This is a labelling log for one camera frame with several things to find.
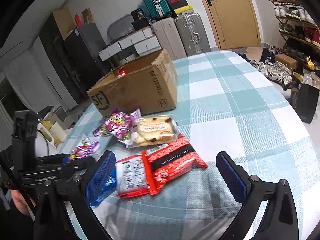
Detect small cardboard box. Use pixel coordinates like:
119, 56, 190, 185
275, 54, 297, 70

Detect wooden door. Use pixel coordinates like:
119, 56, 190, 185
201, 0, 261, 49

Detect shoe rack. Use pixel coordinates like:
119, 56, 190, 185
268, 0, 319, 69

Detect blue snack bag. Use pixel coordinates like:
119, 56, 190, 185
90, 167, 117, 206

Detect beige suitcase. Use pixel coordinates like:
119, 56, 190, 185
151, 17, 187, 61

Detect white drawer desk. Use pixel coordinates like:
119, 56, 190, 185
99, 27, 161, 61

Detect stacked shoe boxes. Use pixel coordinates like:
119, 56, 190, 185
167, 0, 189, 18

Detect cardboard SF box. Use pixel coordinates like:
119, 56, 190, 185
87, 49, 177, 116

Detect plaid tablecloth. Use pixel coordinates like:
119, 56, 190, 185
57, 49, 317, 240

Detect white red snack pack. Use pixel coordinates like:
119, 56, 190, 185
116, 154, 149, 198

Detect left hand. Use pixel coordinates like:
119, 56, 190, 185
11, 189, 30, 216

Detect purple candy bag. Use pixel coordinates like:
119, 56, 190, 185
93, 107, 142, 140
68, 133, 100, 161

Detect red black snack pack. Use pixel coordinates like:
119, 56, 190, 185
141, 133, 208, 196

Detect black refrigerator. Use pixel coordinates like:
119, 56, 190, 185
65, 23, 112, 96

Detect large red chip bag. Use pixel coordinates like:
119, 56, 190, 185
116, 67, 127, 77

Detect cream cookie pack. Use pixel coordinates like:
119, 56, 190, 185
125, 115, 178, 148

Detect silver suitcase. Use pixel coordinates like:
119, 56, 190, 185
175, 12, 210, 56

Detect black gift bag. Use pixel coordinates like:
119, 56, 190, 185
289, 72, 319, 124

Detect teal suitcase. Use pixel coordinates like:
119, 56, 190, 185
143, 0, 171, 19

